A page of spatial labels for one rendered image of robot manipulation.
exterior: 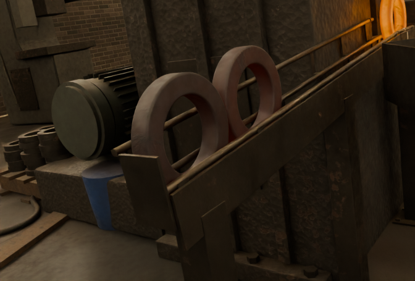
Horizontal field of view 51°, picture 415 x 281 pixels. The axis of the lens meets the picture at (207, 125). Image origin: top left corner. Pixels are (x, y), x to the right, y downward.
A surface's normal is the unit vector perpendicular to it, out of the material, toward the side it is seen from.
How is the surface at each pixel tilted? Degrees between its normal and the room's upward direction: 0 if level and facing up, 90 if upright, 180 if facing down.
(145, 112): 54
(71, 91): 90
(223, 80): 59
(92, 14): 90
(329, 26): 90
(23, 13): 90
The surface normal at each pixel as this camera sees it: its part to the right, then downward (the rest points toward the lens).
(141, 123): -0.62, -0.16
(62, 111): -0.61, 0.27
